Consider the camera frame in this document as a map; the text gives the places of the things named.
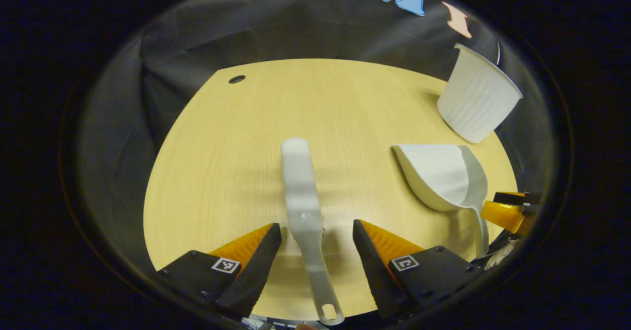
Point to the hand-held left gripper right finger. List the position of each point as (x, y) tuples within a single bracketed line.
[(377, 271)]

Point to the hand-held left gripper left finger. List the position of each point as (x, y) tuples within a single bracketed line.
[(254, 271)]

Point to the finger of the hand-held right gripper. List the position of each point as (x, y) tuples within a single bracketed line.
[(503, 216), (510, 198)]

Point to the white dustpan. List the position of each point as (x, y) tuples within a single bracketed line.
[(438, 172)]

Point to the small white broom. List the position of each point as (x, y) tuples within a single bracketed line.
[(300, 192)]

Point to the white ribbed garbage bin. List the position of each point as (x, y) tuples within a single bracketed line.
[(473, 98)]

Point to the black backdrop cloth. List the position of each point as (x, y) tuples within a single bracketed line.
[(296, 29)]

